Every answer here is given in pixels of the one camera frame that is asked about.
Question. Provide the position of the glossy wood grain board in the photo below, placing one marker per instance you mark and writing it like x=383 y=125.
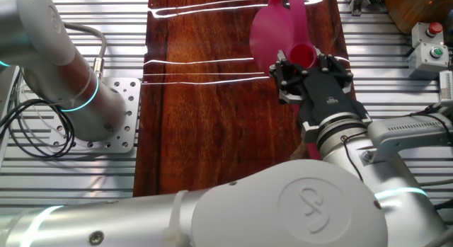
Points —
x=198 y=116

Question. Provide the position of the silver ribbed wrist camera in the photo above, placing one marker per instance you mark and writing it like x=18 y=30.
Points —
x=407 y=128

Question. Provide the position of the white zip tie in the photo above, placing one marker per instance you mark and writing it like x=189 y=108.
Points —
x=175 y=218

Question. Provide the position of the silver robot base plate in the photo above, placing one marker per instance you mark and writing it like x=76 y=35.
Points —
x=125 y=112

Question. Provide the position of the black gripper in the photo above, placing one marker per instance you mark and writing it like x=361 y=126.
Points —
x=329 y=98

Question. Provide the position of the aluminium camera mount bar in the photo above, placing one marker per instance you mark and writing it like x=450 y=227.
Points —
x=442 y=106

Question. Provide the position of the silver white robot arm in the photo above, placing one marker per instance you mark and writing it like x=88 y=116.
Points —
x=283 y=204

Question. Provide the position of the grey box with red button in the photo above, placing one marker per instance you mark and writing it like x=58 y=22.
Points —
x=421 y=36

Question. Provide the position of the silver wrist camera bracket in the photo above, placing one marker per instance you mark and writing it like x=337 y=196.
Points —
x=375 y=155

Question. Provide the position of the pink plastic watering can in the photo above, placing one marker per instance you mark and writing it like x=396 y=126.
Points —
x=272 y=31

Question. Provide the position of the silver ribbed depth camera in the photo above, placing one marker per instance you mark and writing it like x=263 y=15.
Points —
x=446 y=86

